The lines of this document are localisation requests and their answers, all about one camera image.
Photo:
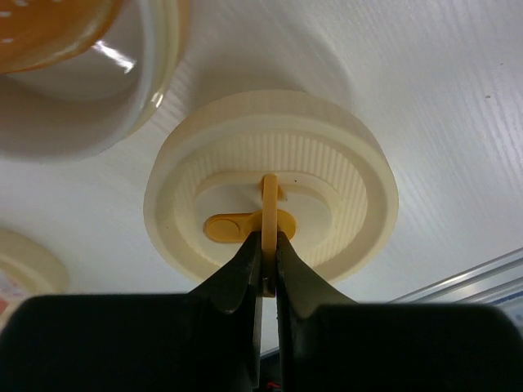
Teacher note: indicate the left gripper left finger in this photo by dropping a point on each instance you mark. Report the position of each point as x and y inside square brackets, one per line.
[204, 340]

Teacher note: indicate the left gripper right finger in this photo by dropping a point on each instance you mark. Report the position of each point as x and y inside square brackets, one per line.
[328, 342]

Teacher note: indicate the cream lid orange knob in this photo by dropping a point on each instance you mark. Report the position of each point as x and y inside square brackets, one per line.
[269, 162]

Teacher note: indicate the cream lid pink knob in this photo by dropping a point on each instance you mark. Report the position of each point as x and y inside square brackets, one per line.
[27, 269]

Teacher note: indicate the orange bread roll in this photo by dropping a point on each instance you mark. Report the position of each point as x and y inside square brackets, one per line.
[36, 34]

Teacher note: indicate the yellow lunch bowl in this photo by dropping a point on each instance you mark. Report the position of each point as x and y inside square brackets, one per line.
[80, 107]

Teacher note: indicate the aluminium mounting rail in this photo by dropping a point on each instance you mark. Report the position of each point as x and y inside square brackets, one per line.
[497, 282]

